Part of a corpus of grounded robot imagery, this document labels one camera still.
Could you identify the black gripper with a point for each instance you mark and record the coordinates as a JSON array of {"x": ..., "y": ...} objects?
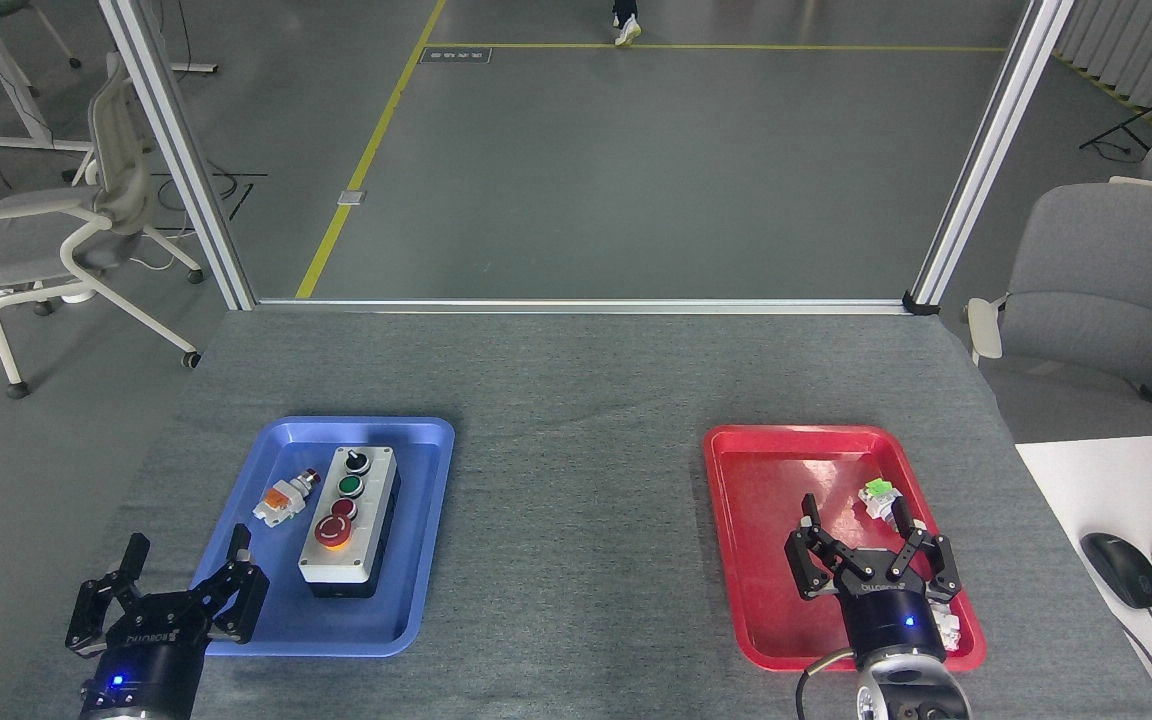
[
  {"x": 891, "y": 620},
  {"x": 151, "y": 665}
]

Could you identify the grey control box with buttons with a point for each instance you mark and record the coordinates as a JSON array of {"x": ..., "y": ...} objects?
[{"x": 346, "y": 530}]

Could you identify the black tripod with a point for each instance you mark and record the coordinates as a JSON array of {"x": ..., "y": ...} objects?
[{"x": 1151, "y": 112}]

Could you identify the red plastic tray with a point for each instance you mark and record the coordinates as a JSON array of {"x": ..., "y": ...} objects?
[{"x": 766, "y": 500}]

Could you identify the person's foot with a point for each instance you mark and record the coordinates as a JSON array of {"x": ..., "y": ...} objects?
[{"x": 626, "y": 28}]

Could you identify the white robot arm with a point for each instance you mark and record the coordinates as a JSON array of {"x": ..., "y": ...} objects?
[{"x": 911, "y": 695}]

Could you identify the white silver push button switch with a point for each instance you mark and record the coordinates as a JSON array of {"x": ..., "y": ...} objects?
[{"x": 951, "y": 630}]

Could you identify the red push button switch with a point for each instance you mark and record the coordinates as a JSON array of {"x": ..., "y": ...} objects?
[{"x": 281, "y": 498}]

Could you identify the blue plastic tray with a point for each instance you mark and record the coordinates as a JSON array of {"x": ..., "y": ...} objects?
[{"x": 386, "y": 620}]

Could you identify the black computer mouse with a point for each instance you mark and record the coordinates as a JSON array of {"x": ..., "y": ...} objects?
[{"x": 1121, "y": 570}]

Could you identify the silver aluminium post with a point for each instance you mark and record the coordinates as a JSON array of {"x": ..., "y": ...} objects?
[
  {"x": 986, "y": 160},
  {"x": 176, "y": 150}
]

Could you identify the grey floor label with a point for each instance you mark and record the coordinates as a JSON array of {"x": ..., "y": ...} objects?
[{"x": 456, "y": 55}]

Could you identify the white desk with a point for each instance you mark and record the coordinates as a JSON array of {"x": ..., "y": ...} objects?
[{"x": 1096, "y": 490}]

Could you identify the silver floor socket plate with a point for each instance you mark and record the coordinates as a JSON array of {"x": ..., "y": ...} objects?
[{"x": 351, "y": 197}]

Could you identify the white grey office chair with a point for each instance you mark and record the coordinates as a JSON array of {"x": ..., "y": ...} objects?
[{"x": 26, "y": 240}]

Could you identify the grey pleated curtain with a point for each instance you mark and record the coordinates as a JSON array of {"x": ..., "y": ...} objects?
[{"x": 1136, "y": 50}]

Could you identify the green push button switch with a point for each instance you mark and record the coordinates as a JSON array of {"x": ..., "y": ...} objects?
[{"x": 876, "y": 495}]

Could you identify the white desk frame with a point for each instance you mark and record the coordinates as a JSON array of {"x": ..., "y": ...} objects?
[{"x": 16, "y": 95}]

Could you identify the silver aluminium rail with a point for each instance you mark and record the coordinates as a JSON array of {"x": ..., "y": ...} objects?
[{"x": 586, "y": 306}]

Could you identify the grey felt table cover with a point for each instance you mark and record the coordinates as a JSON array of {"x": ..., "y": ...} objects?
[{"x": 576, "y": 450}]

